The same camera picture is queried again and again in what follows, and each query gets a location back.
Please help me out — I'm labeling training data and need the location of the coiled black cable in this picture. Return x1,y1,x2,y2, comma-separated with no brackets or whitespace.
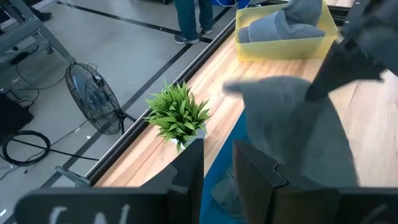
0,129,52,167

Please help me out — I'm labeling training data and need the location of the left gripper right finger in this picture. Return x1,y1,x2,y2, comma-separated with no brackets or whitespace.
233,139,398,224

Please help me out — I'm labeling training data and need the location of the dark green cap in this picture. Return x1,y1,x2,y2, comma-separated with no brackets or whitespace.
222,75,361,188

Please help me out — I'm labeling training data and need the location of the person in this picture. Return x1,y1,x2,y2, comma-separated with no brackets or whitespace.
173,0,215,45

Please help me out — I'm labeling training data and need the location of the blue plastic tray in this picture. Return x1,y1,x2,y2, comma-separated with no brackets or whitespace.
198,110,249,224

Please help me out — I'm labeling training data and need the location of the black aluminium table frame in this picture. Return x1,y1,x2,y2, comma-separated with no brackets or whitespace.
84,0,355,187

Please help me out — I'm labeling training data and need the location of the small potted green plant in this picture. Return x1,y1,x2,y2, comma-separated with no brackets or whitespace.
143,80,211,153

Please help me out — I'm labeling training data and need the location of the black floor fan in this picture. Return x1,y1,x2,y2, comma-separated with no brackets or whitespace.
64,61,137,136

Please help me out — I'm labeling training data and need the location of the black floor box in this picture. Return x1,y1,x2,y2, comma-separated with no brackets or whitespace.
0,93,34,138

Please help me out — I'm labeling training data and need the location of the yellow plastic bin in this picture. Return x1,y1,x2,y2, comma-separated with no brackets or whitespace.
234,0,339,62

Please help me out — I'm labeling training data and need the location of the grey metal stand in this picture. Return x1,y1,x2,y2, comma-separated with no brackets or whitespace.
0,0,76,65

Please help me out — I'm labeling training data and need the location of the black power strip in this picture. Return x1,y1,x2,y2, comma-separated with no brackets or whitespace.
9,45,40,65

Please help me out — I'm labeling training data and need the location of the long black floor cable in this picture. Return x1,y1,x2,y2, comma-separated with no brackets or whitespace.
11,138,100,162

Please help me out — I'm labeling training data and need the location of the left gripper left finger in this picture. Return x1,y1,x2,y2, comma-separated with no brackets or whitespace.
14,139,205,224

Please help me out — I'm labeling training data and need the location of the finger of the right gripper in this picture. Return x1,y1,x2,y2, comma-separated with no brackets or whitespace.
303,40,386,103

